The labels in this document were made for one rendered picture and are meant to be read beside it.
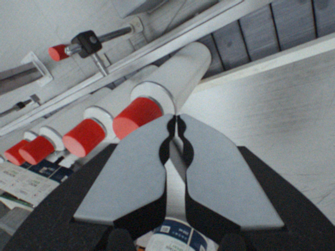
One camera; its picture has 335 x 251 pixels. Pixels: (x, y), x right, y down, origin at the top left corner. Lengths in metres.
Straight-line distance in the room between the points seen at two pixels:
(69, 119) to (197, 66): 0.24
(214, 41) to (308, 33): 0.12
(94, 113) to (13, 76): 0.44
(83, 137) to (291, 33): 0.28
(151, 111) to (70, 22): 0.40
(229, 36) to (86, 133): 0.23
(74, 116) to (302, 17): 0.36
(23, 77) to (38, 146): 0.34
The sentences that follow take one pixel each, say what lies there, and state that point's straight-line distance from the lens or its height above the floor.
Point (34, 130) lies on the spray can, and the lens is 0.42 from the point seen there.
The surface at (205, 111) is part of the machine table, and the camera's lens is 0.42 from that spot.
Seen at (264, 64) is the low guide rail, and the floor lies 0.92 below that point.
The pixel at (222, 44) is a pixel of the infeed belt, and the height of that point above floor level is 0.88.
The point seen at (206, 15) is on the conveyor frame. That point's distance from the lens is 0.31.
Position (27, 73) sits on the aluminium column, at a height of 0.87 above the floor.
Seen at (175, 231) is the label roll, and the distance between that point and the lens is 0.71.
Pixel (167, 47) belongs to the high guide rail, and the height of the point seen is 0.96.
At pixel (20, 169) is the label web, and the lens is 0.88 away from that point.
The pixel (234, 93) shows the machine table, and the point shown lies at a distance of 0.39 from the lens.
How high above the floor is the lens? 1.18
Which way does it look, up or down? 46 degrees down
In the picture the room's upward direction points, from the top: 146 degrees counter-clockwise
